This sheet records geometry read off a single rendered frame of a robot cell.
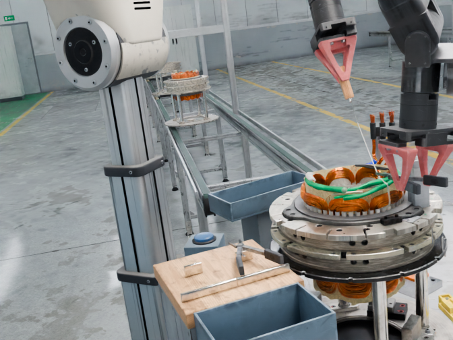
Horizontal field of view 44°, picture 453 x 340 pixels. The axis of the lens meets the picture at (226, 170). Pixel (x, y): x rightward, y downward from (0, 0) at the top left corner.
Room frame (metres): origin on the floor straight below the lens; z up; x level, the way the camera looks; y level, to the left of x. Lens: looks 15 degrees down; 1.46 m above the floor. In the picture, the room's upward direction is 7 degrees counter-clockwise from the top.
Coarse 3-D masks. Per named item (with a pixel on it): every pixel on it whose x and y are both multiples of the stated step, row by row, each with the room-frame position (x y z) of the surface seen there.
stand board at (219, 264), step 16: (192, 256) 0.92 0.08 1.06; (208, 256) 0.91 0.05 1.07; (224, 256) 0.90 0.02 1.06; (256, 256) 0.89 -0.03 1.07; (160, 272) 0.87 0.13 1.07; (176, 272) 0.86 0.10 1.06; (208, 272) 0.85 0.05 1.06; (224, 272) 0.84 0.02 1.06; (176, 288) 0.80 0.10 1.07; (192, 288) 0.80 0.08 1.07; (240, 288) 0.78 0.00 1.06; (256, 288) 0.77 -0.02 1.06; (272, 288) 0.76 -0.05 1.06; (176, 304) 0.77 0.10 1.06; (192, 304) 0.75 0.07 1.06; (208, 304) 0.74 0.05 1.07; (192, 320) 0.72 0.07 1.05
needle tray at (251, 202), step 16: (272, 176) 1.37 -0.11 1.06; (288, 176) 1.39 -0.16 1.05; (304, 176) 1.35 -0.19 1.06; (224, 192) 1.30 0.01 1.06; (240, 192) 1.32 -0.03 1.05; (256, 192) 1.34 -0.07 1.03; (272, 192) 1.24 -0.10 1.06; (224, 208) 1.21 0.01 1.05; (240, 208) 1.20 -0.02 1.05; (256, 208) 1.22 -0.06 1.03; (256, 224) 1.24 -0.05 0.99; (256, 240) 1.25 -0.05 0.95
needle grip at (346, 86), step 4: (340, 68) 1.02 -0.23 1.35; (344, 68) 1.02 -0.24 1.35; (340, 80) 1.02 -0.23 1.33; (348, 80) 1.02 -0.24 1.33; (340, 84) 1.02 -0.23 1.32; (344, 84) 1.01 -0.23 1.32; (348, 84) 1.01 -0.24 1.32; (344, 88) 1.01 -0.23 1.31; (348, 88) 1.01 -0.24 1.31; (344, 92) 1.01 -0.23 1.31; (348, 92) 1.01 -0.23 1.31; (352, 92) 1.01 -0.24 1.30; (344, 96) 1.01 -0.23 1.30; (348, 96) 1.01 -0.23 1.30; (352, 96) 1.01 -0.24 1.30
